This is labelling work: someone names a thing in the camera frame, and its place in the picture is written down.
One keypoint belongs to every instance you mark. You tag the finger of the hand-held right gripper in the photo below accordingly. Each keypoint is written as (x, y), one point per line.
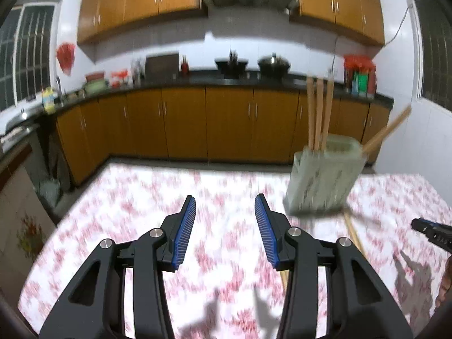
(434, 231)

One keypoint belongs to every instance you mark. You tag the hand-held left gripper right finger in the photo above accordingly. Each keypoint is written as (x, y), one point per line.
(266, 233)

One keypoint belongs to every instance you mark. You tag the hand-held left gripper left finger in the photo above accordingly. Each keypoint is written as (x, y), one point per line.
(183, 233)

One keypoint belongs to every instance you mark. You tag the wooden chopstick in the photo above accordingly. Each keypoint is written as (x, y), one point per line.
(353, 231)
(283, 279)
(388, 129)

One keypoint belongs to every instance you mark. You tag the green perforated utensil holder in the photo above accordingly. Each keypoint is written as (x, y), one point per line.
(317, 183)

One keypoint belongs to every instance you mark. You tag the person's right hand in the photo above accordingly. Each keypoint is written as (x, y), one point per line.
(445, 287)

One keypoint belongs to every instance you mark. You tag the floral tablecloth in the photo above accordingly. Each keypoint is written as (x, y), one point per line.
(219, 190)

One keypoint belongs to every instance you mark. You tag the wooden lower cabinets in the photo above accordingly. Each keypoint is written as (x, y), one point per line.
(212, 123)

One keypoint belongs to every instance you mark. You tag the wooden cabinets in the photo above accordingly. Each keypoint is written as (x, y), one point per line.
(141, 3)
(339, 3)
(212, 123)

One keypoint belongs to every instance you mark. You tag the white plastic bag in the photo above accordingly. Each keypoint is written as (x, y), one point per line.
(49, 191)

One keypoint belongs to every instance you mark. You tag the black kitchen countertop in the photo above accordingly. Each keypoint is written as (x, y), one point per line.
(197, 82)

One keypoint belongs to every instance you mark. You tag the green box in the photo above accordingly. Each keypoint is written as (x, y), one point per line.
(359, 83)

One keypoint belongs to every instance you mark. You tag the red bottle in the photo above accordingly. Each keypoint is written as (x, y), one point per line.
(184, 66)

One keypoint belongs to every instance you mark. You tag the black pot with lid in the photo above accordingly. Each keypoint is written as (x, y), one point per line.
(273, 65)

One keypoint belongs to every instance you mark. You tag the dark cutting board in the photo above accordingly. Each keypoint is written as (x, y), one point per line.
(162, 66)

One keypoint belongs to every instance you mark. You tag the orange plastic bag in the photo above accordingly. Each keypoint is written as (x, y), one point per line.
(119, 77)

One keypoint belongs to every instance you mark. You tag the glass jar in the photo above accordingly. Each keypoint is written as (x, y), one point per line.
(137, 70)

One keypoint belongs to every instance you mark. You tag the black wok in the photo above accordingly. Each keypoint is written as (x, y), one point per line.
(231, 67)

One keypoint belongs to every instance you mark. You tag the bottles with red caps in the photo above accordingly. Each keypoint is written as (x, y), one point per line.
(369, 74)

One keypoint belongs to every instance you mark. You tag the green basin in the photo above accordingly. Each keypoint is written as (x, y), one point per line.
(95, 87)

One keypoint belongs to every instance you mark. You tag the large barred window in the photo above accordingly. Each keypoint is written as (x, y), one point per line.
(434, 53)

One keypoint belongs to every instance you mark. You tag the red basin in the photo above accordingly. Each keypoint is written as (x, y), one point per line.
(95, 77)

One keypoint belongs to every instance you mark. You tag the yellow detergent bottle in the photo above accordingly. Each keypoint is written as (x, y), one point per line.
(49, 101)

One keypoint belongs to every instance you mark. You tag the metal faucet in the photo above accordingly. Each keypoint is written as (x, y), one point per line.
(59, 90)

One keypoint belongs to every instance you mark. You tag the steel sink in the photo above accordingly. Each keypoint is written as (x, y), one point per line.
(19, 123)

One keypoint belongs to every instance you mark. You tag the red plastic bag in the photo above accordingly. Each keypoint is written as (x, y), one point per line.
(66, 58)

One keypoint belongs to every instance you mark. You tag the wooden upper cabinets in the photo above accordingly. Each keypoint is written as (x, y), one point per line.
(141, 3)
(339, 3)

